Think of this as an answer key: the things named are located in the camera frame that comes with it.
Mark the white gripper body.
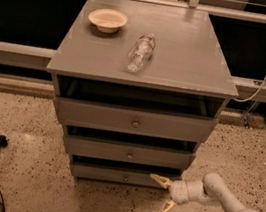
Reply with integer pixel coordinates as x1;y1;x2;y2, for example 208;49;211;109
169;180;189;205

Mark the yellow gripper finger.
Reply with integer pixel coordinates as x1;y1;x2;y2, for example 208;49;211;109
159;200;176;212
150;173;172;189

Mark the grey bottom drawer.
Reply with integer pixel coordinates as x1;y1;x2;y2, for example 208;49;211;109
66;157;183;196

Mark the grey drawer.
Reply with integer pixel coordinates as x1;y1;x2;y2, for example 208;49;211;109
53;97;218;143
66;157;183;196
63;135;196;171

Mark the grey middle drawer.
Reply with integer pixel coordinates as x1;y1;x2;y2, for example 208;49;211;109
63;135;196;171

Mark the grey top drawer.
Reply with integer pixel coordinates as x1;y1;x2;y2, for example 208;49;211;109
53;97;218;143

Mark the grey wooden drawer cabinet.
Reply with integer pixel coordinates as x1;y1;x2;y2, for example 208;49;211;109
29;0;252;204

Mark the clear plastic water bottle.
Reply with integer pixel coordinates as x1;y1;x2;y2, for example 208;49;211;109
124;33;156;73

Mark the white paper bowl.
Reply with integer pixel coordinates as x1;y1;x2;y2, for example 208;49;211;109
88;8;128;34

